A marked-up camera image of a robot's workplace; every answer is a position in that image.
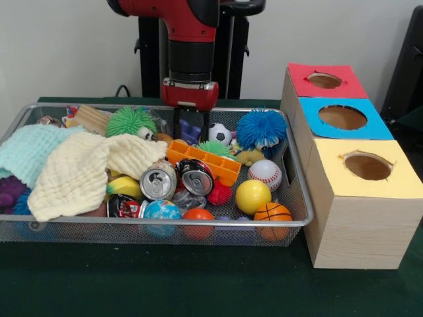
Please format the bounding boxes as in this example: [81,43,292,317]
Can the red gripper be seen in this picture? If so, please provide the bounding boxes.
[161,77,219,143]

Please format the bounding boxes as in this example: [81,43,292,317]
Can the purple toy block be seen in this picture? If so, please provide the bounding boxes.
[180,118,202,146]

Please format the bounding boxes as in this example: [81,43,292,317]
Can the long orange toy block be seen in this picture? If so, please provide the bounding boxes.
[167,139,242,188]

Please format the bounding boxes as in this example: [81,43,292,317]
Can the cream cloth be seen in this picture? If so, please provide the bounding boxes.
[28,131,169,222]

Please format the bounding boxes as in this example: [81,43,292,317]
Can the mint green cloth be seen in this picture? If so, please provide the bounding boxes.
[0,124,83,189]

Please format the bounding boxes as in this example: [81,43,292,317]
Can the silver mesh bin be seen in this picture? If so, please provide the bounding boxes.
[0,102,314,248]

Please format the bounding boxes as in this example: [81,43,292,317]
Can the wooden box with three holes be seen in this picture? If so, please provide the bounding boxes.
[280,62,423,270]

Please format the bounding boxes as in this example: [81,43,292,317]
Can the toy soccer ball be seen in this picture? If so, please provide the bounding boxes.
[208,123,233,146]

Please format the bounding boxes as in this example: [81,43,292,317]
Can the green spiky ball with eyes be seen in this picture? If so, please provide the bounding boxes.
[105,106,159,143]

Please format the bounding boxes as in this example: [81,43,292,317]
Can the silver drink can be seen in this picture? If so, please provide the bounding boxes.
[139,160,178,201]

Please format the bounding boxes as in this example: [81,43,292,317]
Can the large blue spiky ball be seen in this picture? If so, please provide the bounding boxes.
[236,106,288,158]

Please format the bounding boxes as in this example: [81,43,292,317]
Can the white toy baseball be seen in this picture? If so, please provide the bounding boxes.
[247,159,283,192]

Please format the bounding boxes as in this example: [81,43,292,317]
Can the yellow ball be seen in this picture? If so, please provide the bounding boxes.
[235,180,272,216]

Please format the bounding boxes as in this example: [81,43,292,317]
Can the orange toy basketball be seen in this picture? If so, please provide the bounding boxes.
[253,202,293,242]

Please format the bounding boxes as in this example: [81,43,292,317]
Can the dark green side table cloth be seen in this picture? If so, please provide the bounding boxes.
[395,107,423,133]

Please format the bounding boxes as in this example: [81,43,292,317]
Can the black side stand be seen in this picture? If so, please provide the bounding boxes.
[379,5,423,115]

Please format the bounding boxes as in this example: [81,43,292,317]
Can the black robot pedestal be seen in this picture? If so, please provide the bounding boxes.
[127,0,267,100]

